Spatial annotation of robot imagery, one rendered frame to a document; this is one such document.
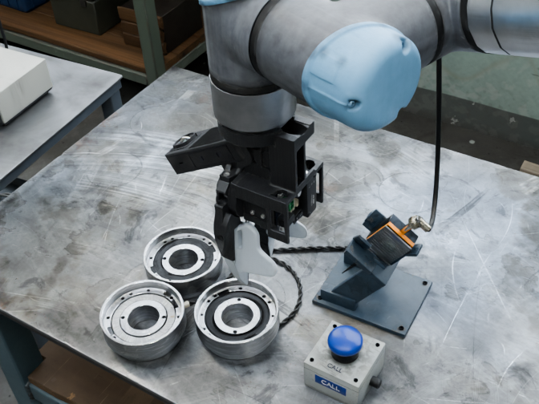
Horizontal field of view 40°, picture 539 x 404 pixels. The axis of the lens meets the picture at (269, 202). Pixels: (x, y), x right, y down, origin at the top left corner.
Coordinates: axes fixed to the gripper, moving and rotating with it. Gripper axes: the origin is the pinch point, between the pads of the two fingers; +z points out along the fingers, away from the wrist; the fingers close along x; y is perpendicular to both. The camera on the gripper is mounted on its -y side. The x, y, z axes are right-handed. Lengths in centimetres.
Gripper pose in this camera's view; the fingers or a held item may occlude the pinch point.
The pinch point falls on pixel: (250, 258)
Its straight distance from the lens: 82.4
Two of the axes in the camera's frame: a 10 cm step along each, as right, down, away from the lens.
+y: 8.5, 3.2, -4.2
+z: 0.5, 7.5, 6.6
